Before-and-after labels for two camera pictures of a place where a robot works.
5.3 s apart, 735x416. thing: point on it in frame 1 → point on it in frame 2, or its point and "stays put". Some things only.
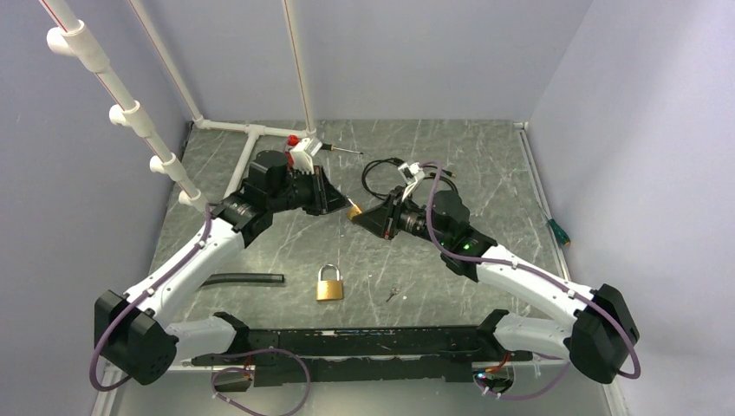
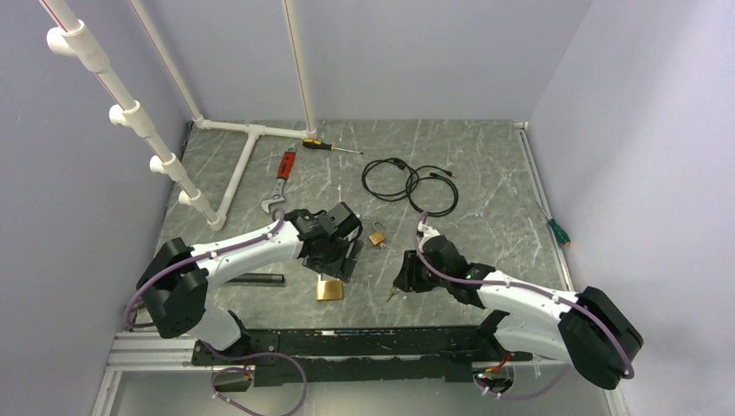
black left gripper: x=325 y=197 → x=342 y=267
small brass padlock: x=354 y=211 → x=378 y=237
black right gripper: x=390 y=211 → x=407 y=280
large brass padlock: x=328 y=289 stays put
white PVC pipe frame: x=74 y=43 stays put
